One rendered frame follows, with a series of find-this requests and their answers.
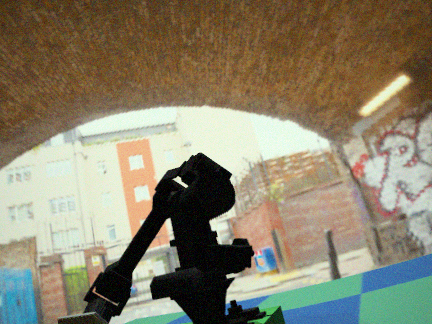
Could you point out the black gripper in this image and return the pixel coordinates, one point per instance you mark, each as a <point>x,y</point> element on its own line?
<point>202,296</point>

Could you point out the green flat plate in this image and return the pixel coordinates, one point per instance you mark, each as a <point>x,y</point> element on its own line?
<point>238,315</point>

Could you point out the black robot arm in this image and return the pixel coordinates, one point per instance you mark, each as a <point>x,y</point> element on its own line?
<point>209,195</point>

